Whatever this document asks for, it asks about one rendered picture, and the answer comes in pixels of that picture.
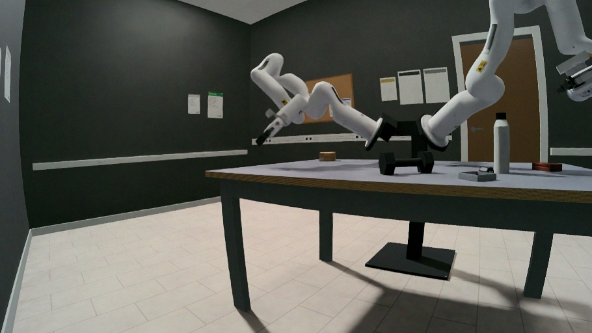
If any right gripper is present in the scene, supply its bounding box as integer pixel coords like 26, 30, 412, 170
256, 116, 286, 146

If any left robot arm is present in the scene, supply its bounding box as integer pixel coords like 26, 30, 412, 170
421, 0, 592, 147

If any white bottle with black cap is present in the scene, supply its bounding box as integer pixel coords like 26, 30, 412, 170
494, 113, 510, 174

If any brown cardboard box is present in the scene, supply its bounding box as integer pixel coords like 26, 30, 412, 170
319, 152, 336, 161

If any black hexagonal dumbbell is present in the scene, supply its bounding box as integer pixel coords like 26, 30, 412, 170
379, 152, 435, 175

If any brown wooden block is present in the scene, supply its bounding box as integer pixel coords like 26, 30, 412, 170
532, 163, 562, 172

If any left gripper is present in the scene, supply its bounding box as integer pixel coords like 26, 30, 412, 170
556, 65, 592, 95

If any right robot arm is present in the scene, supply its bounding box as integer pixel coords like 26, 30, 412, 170
250, 53, 383, 147

